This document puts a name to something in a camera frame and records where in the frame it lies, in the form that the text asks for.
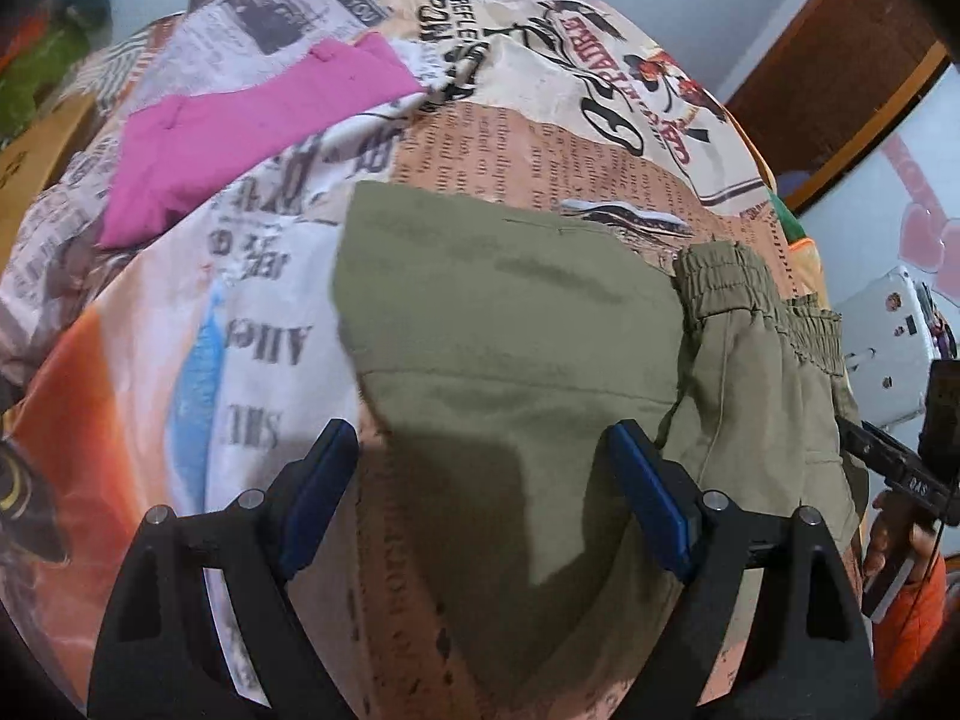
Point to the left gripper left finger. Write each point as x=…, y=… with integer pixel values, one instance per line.
x=199, y=623

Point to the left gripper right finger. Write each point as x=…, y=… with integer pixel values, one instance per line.
x=806, y=654

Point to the olive green pants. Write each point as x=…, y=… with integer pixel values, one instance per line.
x=504, y=576

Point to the right hand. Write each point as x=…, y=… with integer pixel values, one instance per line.
x=895, y=523

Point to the white appliance with stickers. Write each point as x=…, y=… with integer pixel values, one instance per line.
x=892, y=330

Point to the orange yellow blanket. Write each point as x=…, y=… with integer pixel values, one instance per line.
x=802, y=254

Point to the newspaper print bed quilt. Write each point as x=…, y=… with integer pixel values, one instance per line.
x=184, y=370

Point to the pink folded garment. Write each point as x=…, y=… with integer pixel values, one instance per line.
x=179, y=152

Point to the green patterned storage box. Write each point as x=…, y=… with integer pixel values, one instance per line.
x=33, y=74

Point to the brown wooden door frame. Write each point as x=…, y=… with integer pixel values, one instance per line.
x=837, y=80

